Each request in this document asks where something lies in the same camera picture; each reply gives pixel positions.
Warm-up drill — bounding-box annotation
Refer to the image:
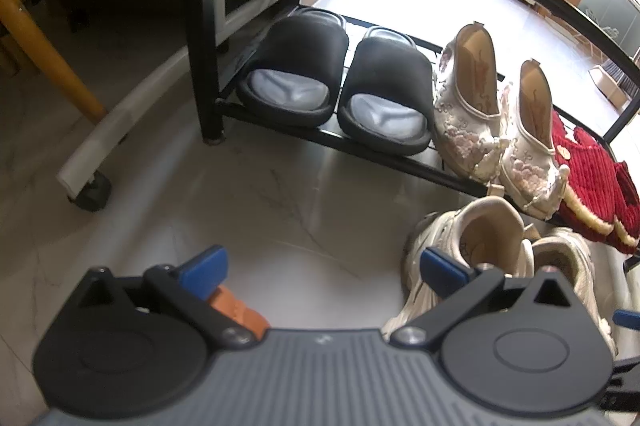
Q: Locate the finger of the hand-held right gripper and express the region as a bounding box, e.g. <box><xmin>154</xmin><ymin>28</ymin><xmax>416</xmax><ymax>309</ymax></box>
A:
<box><xmin>612</xmin><ymin>309</ymin><xmax>640</xmax><ymax>331</ymax></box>

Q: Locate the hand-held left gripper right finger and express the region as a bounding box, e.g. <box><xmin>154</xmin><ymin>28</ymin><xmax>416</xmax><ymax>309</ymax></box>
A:
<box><xmin>390</xmin><ymin>247</ymin><xmax>587</xmax><ymax>350</ymax></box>

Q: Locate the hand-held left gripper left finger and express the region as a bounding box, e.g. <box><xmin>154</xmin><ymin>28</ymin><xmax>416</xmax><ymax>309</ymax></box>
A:
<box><xmin>75</xmin><ymin>245</ymin><xmax>256</xmax><ymax>350</ymax></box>

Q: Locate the cream sneaker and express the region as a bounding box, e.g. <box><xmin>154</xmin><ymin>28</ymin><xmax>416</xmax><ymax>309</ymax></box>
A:
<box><xmin>530</xmin><ymin>228</ymin><xmax>617</xmax><ymax>353</ymax></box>
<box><xmin>382</xmin><ymin>196</ymin><xmax>536</xmax><ymax>343</ymax></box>

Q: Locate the red knitted slipper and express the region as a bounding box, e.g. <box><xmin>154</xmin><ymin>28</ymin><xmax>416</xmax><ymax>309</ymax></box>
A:
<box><xmin>607</xmin><ymin>161</ymin><xmax>640</xmax><ymax>255</ymax></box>
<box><xmin>550</xmin><ymin>110</ymin><xmax>627</xmax><ymax>243</ymax></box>

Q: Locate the white embroidered shoe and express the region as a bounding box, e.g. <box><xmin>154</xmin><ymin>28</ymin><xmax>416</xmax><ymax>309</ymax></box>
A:
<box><xmin>431</xmin><ymin>22</ymin><xmax>507</xmax><ymax>183</ymax></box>
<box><xmin>497</xmin><ymin>58</ymin><xmax>571</xmax><ymax>221</ymax></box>

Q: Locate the white wheeled stand base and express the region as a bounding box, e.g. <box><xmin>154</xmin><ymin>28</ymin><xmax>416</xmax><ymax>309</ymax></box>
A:
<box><xmin>56</xmin><ymin>0</ymin><xmax>288</xmax><ymax>213</ymax></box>

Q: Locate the black slide slipper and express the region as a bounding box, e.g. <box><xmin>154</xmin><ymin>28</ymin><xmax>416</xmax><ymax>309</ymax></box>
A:
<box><xmin>235</xmin><ymin>13</ymin><xmax>351</xmax><ymax>128</ymax></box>
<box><xmin>337</xmin><ymin>26</ymin><xmax>435</xmax><ymax>156</ymax></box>

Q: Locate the black metal shoe rack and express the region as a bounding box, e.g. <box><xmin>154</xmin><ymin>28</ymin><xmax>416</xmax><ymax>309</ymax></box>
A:
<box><xmin>182</xmin><ymin>0</ymin><xmax>640</xmax><ymax>267</ymax></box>

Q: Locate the cardboard box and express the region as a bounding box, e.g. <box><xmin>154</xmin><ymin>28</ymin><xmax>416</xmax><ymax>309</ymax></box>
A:
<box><xmin>589</xmin><ymin>65</ymin><xmax>632</xmax><ymax>107</ymax></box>

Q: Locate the yellow wooden leg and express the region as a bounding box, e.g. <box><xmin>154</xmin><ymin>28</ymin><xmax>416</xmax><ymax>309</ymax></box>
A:
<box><xmin>0</xmin><ymin>0</ymin><xmax>108</xmax><ymax>124</ymax></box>

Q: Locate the glass door cabinet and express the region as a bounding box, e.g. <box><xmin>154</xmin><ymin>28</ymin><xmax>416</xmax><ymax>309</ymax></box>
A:
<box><xmin>580</xmin><ymin>0</ymin><xmax>640</xmax><ymax>62</ymax></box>

